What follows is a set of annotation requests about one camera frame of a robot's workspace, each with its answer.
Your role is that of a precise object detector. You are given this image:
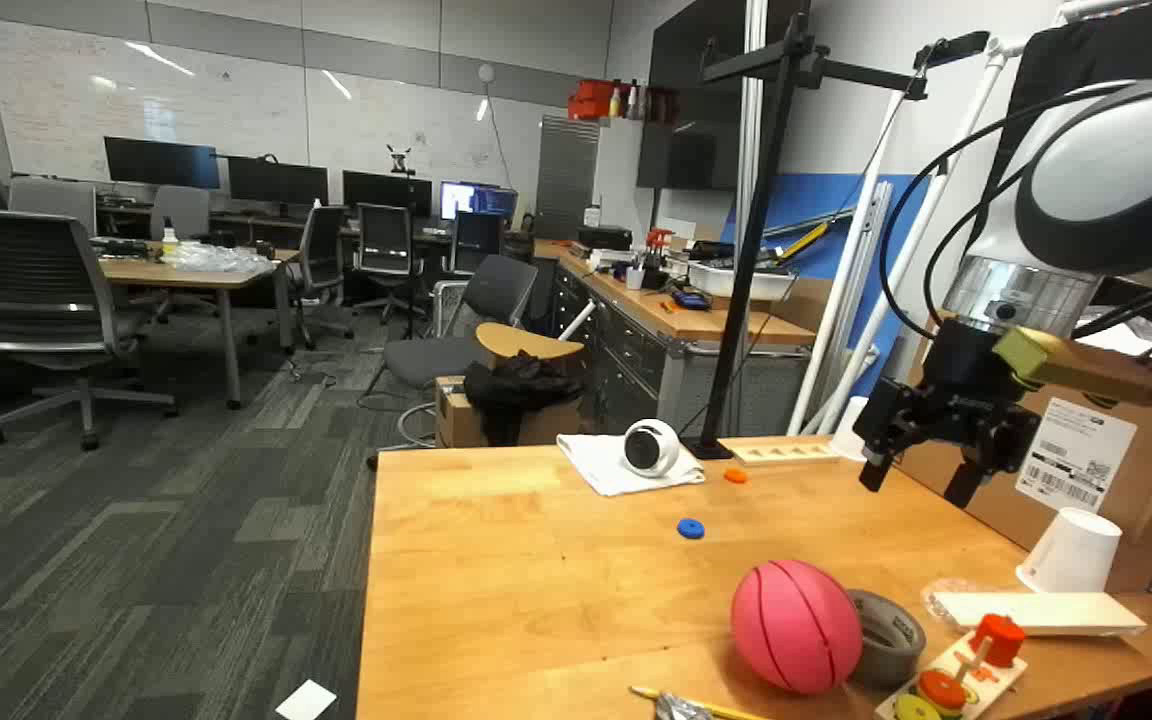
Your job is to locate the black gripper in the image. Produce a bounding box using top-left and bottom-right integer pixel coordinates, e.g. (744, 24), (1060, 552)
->
(853, 318), (1045, 513)

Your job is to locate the pink rubber ball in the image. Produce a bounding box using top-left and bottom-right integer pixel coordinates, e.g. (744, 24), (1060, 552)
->
(728, 556), (869, 702)

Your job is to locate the white paper cup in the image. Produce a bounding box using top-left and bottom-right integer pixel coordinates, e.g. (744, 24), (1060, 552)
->
(1012, 503), (1128, 596)

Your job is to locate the grey tape roll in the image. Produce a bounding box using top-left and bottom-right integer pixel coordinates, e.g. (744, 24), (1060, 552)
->
(846, 590), (930, 693)

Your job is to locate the white flat board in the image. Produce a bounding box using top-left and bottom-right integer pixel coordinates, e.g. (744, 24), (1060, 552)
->
(930, 583), (1152, 640)

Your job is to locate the red toy peg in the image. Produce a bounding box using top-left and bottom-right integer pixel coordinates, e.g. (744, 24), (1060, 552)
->
(971, 613), (1027, 673)

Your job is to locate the wooden toy peg board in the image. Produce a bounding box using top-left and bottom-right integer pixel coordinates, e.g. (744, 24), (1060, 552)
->
(873, 624), (1030, 720)

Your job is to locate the white pole stand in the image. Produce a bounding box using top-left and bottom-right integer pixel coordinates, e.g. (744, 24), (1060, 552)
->
(787, 29), (1027, 440)

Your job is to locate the white plastic bin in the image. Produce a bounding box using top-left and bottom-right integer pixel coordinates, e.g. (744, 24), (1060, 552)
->
(683, 255), (799, 303)

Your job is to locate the white tape roll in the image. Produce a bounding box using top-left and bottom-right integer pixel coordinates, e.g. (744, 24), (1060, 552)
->
(620, 418), (683, 485)

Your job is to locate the wooden workbench with drawers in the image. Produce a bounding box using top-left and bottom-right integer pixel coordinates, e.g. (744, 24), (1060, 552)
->
(532, 236), (814, 440)

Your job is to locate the white paper pad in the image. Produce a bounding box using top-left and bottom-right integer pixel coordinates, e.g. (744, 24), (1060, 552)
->
(552, 432), (711, 499)

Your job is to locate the yellow tool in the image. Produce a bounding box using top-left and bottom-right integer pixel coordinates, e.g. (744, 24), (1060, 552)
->
(624, 682), (738, 720)

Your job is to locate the black bag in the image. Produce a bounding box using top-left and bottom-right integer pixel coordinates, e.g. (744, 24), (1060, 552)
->
(459, 347), (590, 449)

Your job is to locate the grey metal cabinet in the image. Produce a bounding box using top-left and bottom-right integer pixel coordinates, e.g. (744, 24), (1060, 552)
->
(532, 111), (605, 246)

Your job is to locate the small cardboard box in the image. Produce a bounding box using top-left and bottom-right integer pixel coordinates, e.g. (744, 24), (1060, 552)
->
(430, 374), (583, 451)

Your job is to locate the red container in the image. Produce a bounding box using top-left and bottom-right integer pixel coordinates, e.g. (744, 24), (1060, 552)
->
(562, 75), (620, 127)

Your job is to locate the lit blue computer monitor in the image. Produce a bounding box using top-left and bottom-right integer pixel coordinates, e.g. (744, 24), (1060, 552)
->
(435, 180), (518, 226)

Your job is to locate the black office chair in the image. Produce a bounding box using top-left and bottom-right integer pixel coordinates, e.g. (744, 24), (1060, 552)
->
(292, 201), (354, 351)
(351, 201), (430, 338)

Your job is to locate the black computer monitor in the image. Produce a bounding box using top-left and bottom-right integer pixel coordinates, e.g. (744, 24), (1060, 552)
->
(338, 170), (435, 226)
(101, 134), (225, 196)
(225, 154), (333, 214)

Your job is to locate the white paper sheet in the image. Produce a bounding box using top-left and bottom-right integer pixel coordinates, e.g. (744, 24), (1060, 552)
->
(272, 678), (338, 720)

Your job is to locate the wooden office desk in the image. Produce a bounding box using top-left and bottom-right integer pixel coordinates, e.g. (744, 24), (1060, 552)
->
(93, 242), (302, 411)

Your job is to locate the large grey office chair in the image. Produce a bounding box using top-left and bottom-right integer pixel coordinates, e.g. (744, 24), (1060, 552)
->
(0, 206), (183, 451)

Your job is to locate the olive wrist camera box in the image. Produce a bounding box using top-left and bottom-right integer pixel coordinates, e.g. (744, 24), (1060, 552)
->
(992, 323), (1152, 418)

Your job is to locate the orange toy ring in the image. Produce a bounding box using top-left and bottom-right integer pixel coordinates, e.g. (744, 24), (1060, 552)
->
(914, 667), (971, 714)

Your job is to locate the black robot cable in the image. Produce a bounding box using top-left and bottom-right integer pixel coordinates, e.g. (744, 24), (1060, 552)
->
(876, 75), (1152, 351)

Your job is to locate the black camera stand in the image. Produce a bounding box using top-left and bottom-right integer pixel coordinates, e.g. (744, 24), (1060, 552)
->
(690, 10), (930, 464)

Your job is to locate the black wall screen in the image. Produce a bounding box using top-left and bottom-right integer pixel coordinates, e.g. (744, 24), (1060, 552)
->
(635, 0), (749, 196)

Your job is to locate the wall whiteboard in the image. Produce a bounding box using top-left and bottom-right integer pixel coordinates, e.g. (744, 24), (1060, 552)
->
(0, 15), (532, 192)

